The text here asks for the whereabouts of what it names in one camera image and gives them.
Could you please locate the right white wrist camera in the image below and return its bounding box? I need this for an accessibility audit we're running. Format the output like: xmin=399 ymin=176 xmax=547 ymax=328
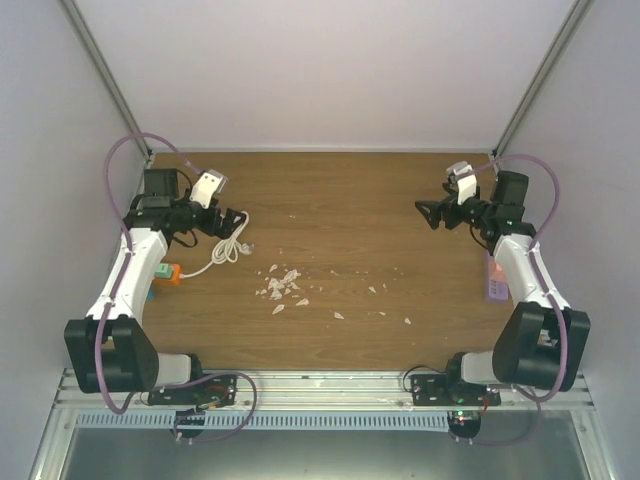
xmin=446 ymin=161 xmax=478 ymax=206

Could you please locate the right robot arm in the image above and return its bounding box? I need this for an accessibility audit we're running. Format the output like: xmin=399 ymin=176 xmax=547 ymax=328
xmin=415 ymin=162 xmax=591 ymax=405

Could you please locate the white power strip cable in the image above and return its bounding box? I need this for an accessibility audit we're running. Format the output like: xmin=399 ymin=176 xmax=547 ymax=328
xmin=180 ymin=211 xmax=256 ymax=279

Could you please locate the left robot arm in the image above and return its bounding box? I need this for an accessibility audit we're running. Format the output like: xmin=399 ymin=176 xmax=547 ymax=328
xmin=64 ymin=168 xmax=247 ymax=404

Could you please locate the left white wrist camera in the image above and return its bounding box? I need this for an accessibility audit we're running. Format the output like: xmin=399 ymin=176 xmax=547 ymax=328
xmin=190 ymin=170 xmax=228 ymax=209

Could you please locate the green usb charger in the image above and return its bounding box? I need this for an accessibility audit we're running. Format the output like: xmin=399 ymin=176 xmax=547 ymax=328
xmin=154 ymin=263 xmax=174 ymax=280

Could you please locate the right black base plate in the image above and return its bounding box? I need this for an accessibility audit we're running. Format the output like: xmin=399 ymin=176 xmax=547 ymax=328
xmin=401 ymin=365 xmax=502 ymax=408

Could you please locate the orange power strip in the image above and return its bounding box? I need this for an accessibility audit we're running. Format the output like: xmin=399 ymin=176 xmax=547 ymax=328
xmin=152 ymin=263 xmax=182 ymax=286

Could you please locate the purple power strip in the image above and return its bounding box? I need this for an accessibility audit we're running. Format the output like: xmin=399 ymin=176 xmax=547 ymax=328
xmin=485 ymin=253 xmax=509 ymax=302

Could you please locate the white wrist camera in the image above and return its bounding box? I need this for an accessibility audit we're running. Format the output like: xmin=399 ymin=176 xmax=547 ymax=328
xmin=446 ymin=161 xmax=478 ymax=206
xmin=190 ymin=170 xmax=228 ymax=209

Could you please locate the grey slotted cable duct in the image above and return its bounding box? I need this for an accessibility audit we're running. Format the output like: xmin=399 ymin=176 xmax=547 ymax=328
xmin=76 ymin=409 xmax=449 ymax=433

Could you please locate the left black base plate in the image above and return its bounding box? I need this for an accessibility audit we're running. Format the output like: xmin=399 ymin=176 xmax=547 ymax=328
xmin=140 ymin=374 xmax=237 ymax=409

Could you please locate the pink white charger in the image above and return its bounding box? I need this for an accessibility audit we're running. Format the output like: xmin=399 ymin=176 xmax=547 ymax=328
xmin=488 ymin=257 xmax=507 ymax=283

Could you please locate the aluminium rail frame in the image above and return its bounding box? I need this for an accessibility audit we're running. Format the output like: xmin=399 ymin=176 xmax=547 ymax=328
xmin=29 ymin=367 xmax=616 ymax=480

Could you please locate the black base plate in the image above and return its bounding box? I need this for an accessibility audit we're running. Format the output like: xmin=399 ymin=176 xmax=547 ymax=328
xmin=401 ymin=365 xmax=502 ymax=408
xmin=140 ymin=374 xmax=237 ymax=409

